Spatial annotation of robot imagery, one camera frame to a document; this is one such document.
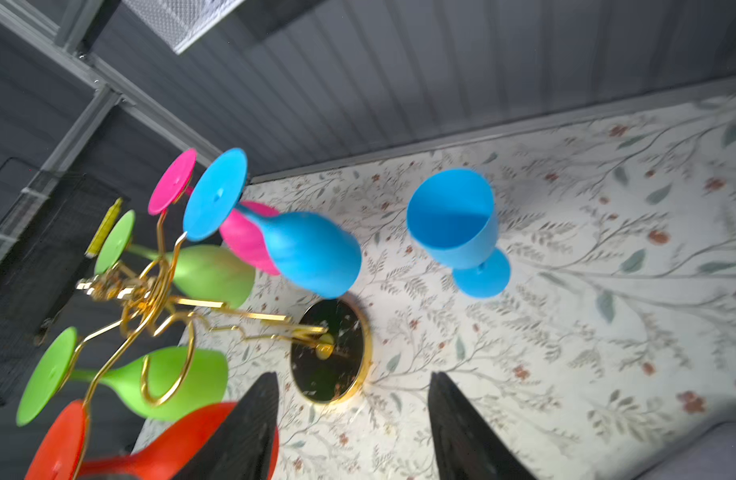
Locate yellow marker pen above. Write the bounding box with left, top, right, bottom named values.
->
left=84, top=198, right=123, bottom=259

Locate gold wire wine glass rack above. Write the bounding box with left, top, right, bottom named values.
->
left=67, top=209, right=374, bottom=480

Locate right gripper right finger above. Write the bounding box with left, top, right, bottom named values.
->
left=428, top=372, right=534, bottom=479

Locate grey oval case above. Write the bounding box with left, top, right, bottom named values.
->
left=637, top=422, right=736, bottom=480

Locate green wine glass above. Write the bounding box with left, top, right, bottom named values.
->
left=16, top=327, right=229, bottom=427
left=94, top=210, right=256, bottom=309

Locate front green wine glass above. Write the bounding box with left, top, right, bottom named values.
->
left=16, top=327, right=229, bottom=427

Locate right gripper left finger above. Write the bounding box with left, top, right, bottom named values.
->
left=175, top=372, right=279, bottom=479

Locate black wire mesh basket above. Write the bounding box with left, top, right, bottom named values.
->
left=0, top=162, right=135, bottom=408

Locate red wine glass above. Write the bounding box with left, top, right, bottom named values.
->
left=23, top=399, right=280, bottom=480

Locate pink wine glass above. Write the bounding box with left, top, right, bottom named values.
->
left=147, top=148, right=280, bottom=276

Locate white wire mesh basket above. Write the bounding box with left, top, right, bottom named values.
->
left=123, top=0, right=245, bottom=54

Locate back green wine glass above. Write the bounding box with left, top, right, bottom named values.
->
left=94, top=210, right=256, bottom=309

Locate blue wine glass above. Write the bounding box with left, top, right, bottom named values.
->
left=182, top=147, right=363, bottom=301
left=406, top=169, right=511, bottom=299

